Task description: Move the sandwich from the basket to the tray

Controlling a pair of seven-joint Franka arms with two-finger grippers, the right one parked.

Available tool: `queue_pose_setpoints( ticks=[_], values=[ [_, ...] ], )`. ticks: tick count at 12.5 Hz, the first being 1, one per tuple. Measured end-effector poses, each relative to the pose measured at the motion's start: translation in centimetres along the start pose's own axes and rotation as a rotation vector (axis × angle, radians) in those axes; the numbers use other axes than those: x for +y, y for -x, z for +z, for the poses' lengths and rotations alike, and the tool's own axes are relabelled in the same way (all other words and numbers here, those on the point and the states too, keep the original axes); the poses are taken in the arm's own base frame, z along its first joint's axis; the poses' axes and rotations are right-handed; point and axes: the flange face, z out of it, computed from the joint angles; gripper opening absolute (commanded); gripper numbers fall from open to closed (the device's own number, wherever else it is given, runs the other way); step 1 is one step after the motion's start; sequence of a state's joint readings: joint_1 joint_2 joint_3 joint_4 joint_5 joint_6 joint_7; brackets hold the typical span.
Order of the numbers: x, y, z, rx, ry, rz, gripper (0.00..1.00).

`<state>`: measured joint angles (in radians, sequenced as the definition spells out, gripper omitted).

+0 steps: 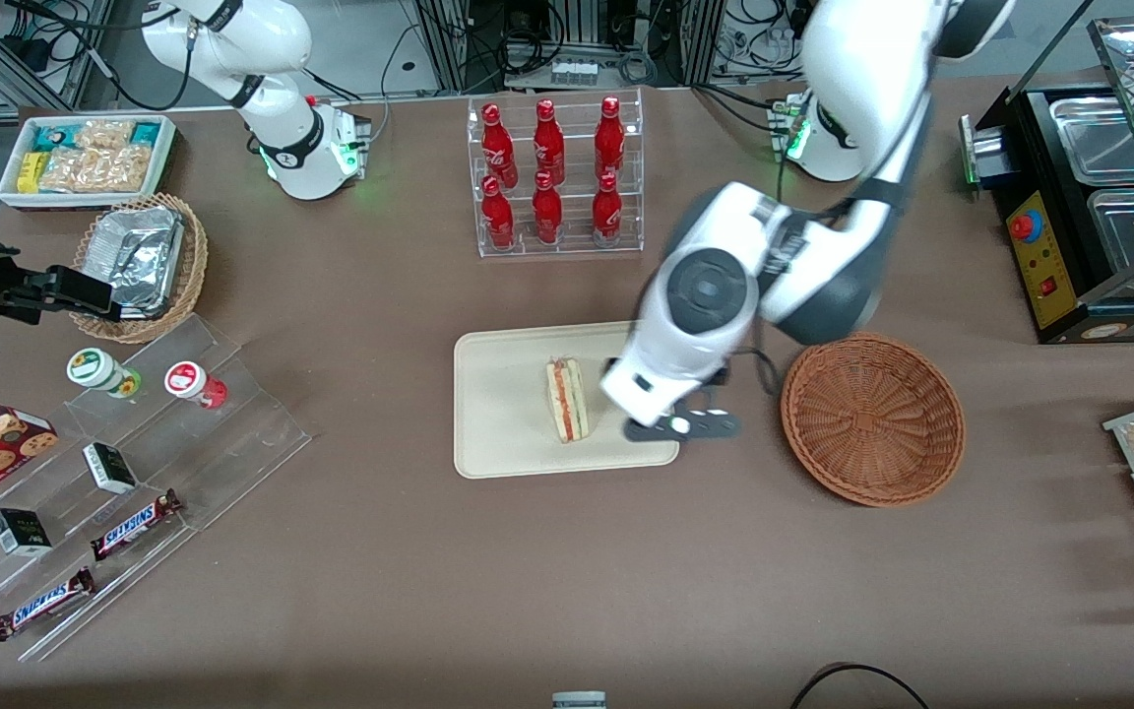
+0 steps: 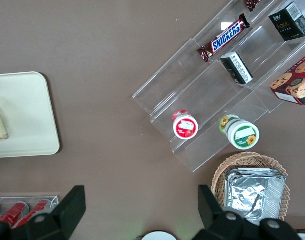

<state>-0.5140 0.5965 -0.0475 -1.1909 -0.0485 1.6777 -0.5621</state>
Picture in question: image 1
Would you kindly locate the triangular layered sandwich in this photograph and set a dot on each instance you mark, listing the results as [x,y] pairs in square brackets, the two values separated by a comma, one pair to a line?
[567,399]

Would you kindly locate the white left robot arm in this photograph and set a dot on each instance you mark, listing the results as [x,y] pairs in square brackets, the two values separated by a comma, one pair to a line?
[852,59]

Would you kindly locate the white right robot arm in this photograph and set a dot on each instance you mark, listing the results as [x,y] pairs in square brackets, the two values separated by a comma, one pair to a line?
[282,128]

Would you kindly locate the cream plastic tray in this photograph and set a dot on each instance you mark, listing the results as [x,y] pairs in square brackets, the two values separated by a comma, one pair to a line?
[503,399]

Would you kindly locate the light tan wicker basket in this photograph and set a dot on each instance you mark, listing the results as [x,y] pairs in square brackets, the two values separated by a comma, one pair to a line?
[195,256]

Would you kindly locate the brown round wicker basket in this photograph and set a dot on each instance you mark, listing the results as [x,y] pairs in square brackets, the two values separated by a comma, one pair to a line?
[872,418]

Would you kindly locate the aluminium foil container stack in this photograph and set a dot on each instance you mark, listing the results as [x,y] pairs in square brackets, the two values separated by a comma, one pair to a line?
[139,256]

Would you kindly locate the green-lidded sunflower cup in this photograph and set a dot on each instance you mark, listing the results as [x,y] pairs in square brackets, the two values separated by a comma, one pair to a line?
[96,369]

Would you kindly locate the white rectangular plastic tub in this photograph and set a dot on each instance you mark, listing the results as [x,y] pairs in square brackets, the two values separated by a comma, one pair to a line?
[8,187]

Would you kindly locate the yellow snack packet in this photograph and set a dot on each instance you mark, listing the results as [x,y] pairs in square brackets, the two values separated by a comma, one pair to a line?
[29,172]

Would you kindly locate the large clear snack bag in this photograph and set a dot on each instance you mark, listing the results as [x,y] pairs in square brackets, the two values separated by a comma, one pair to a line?
[94,169]

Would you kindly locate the clear acrylic bottle rack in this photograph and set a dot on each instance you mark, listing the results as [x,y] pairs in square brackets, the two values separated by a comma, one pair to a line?
[572,246]

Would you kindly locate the red-lidded white cup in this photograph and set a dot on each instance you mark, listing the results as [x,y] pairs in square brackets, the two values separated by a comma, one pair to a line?
[191,382]

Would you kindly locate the red cola bottle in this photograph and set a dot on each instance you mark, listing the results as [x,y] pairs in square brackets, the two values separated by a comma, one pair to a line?
[547,215]
[610,141]
[607,212]
[499,219]
[548,146]
[499,148]

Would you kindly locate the teal snack packet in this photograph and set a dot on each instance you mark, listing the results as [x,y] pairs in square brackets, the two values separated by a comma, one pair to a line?
[55,136]

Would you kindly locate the small clear snack bag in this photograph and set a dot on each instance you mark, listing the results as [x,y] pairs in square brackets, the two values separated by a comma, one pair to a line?
[109,133]

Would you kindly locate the small black carton box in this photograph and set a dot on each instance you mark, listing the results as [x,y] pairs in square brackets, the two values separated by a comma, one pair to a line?
[110,469]
[20,533]

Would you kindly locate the clear acrylic stepped display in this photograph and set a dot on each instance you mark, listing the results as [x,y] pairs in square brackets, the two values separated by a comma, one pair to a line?
[232,433]

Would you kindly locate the Snickers chocolate bar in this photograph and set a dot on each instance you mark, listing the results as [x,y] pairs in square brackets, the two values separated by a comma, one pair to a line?
[134,527]
[42,604]

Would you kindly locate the white power strip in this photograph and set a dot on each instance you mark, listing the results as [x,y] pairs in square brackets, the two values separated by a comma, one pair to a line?
[574,73]

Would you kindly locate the small grey device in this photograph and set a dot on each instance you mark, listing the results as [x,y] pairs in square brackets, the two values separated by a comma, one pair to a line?
[579,701]

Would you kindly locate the grey metal box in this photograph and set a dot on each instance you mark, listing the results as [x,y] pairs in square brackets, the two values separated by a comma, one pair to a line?
[982,153]

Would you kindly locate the black food warmer appliance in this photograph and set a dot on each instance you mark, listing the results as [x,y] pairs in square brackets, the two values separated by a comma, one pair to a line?
[1044,256]

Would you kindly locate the glass display cover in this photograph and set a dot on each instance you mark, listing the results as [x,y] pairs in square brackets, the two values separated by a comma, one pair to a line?
[1128,89]

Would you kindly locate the black-fronted left wrist camera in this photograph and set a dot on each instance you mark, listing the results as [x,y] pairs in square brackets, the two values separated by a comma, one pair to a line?
[695,425]

